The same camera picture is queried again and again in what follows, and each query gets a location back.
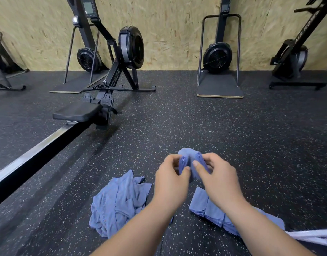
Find person's left hand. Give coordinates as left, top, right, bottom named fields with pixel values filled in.
left=153, top=154, right=192, bottom=211

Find person's right hand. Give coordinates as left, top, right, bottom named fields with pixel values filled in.
left=192, top=152, right=244, bottom=211

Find plain blue towel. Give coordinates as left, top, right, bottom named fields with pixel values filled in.
left=177, top=148, right=209, bottom=182

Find blue towel pile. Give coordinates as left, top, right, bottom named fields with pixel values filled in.
left=89, top=169, right=152, bottom=239

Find white perforated metal rack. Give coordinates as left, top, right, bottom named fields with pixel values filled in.
left=286, top=228, right=327, bottom=247

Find person's right forearm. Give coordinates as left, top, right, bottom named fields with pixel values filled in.
left=225, top=197, right=316, bottom=256

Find person's left forearm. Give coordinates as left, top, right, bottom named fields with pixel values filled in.
left=91, top=197, right=180, bottom=256

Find black ski trainer wooden-edged platform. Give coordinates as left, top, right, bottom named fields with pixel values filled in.
left=197, top=0, right=245, bottom=99

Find black upright exercise machine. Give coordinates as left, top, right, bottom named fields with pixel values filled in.
left=269, top=0, right=327, bottom=91

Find black ski trainer grey platform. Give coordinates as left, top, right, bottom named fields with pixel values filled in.
left=49, top=0, right=111, bottom=94

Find black rowing machine with rail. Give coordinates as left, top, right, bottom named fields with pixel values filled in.
left=0, top=0, right=157, bottom=210

